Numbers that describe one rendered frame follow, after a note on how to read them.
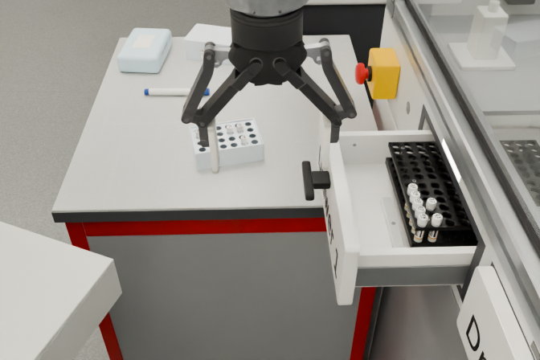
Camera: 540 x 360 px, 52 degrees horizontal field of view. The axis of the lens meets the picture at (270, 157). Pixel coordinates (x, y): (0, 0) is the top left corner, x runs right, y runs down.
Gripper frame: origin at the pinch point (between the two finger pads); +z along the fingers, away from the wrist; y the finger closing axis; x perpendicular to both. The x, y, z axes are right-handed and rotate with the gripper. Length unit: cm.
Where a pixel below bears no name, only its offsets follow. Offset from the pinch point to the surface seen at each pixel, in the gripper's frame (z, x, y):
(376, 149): 10.6, 14.3, 16.9
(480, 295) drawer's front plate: 6.4, -16.9, 22.3
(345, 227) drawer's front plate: 4.3, -8.1, 8.6
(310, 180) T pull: 5.9, 2.1, 5.4
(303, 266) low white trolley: 38.0, 14.1, 5.9
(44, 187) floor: 96, 104, -84
